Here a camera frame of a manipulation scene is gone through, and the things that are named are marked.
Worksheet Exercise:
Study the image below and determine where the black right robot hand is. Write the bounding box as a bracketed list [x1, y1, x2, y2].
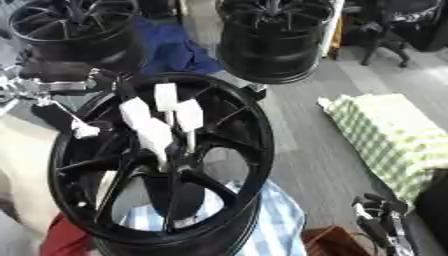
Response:
[350, 192, 420, 256]

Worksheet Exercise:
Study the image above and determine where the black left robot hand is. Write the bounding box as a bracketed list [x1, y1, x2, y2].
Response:
[21, 60, 140, 140]

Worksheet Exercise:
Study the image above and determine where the white pin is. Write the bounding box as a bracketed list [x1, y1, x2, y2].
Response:
[152, 82, 181, 128]
[117, 96, 154, 131]
[173, 98, 205, 155]
[134, 117, 175, 172]

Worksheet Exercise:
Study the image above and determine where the black wheel rim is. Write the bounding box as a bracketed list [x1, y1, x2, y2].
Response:
[213, 0, 336, 85]
[7, 0, 149, 75]

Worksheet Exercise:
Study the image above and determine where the black spoked wheel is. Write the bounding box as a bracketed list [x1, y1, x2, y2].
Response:
[47, 71, 277, 256]

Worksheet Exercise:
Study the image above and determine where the brown basket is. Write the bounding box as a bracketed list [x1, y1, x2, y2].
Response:
[301, 225, 375, 256]

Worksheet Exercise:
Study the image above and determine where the green white checked cloth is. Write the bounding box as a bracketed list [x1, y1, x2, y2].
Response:
[315, 93, 448, 208]

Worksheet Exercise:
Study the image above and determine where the blue white striped cloth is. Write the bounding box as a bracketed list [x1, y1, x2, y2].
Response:
[119, 179, 310, 256]

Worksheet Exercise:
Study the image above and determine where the red cloth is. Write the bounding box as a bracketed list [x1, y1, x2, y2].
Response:
[36, 212, 97, 256]

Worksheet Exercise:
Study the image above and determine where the black office chair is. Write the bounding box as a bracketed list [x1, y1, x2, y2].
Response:
[341, 0, 448, 69]

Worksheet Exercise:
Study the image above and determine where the white board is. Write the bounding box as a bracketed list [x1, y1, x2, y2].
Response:
[318, 0, 347, 58]

